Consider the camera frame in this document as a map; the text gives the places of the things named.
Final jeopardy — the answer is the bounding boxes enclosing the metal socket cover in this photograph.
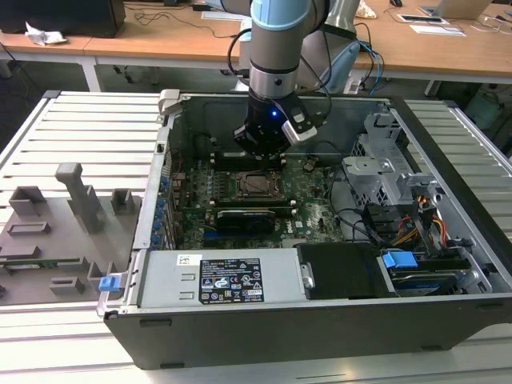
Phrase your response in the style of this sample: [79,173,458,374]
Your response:
[235,171,283,199]

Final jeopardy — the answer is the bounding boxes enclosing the silver CPU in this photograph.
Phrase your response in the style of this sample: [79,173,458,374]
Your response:
[244,176,270,194]

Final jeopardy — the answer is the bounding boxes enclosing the black RAM slot bank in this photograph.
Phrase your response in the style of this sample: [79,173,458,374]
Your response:
[210,150,286,172]
[215,198,296,218]

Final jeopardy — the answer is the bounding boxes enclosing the CPU socket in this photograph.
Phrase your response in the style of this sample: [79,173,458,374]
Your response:
[233,170,288,202]

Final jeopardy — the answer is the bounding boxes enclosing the green motherboard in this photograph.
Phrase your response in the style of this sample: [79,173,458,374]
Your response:
[170,158,347,249]

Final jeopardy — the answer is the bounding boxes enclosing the silver metal drive cage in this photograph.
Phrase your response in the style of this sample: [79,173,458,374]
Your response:
[342,111,442,210]

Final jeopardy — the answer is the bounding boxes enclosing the white paper sheet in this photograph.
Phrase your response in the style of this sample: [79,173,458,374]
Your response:
[202,10,253,22]
[408,23,467,38]

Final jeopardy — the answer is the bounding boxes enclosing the black label sticker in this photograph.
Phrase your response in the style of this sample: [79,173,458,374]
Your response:
[198,258,265,304]

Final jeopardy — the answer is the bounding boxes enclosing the pale crumpled wrapper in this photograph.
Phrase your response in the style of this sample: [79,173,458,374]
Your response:
[358,0,379,19]

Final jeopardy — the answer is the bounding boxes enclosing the black plastic shroud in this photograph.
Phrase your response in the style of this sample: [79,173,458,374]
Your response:
[298,242,398,302]

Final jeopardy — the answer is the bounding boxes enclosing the silver power supply unit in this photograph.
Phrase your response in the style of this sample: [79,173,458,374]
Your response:
[138,247,317,309]

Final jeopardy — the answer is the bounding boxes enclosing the hard disk in blue carrier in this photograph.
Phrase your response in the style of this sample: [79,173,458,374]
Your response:
[381,249,474,298]

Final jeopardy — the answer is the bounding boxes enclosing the silver tablet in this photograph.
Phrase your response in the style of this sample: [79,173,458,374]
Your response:
[398,14,447,25]

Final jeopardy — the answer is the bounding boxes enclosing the black open PC case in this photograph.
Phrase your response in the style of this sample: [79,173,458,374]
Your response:
[98,88,512,370]

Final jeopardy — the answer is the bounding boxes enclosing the blue case latch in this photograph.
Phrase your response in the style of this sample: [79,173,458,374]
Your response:
[98,275,121,294]

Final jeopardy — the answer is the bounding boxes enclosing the teal bin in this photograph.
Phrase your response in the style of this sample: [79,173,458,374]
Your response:
[466,88,506,130]

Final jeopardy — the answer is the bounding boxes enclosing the black computer box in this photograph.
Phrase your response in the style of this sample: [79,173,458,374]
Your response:
[0,0,127,39]

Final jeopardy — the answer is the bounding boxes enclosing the grey parts rack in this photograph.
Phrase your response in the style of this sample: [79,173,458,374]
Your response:
[0,162,143,307]

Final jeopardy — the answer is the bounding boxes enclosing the silver laptop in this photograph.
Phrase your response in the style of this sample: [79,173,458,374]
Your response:
[418,0,494,20]

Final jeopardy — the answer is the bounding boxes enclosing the crumpled white paper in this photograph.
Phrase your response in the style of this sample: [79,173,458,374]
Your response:
[24,21,69,46]

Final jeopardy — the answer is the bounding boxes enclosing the green RAM stick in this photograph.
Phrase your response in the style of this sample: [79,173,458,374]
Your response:
[0,258,85,269]

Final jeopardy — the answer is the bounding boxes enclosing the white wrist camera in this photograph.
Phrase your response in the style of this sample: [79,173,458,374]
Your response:
[279,98,319,146]

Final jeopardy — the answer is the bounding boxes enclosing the grey case handle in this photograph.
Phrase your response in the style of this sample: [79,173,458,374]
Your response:
[158,88,182,118]

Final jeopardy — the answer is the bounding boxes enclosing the black desk cable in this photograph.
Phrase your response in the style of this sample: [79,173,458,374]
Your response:
[134,10,241,40]

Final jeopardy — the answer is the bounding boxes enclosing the black internal cables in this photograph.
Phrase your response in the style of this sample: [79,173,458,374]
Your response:
[330,166,386,246]

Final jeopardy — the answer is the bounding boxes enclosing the blue cables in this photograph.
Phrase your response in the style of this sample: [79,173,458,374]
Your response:
[358,39,386,83]

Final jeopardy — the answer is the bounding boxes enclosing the coloured wire bundle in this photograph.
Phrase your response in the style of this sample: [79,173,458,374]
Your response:
[394,194,448,250]

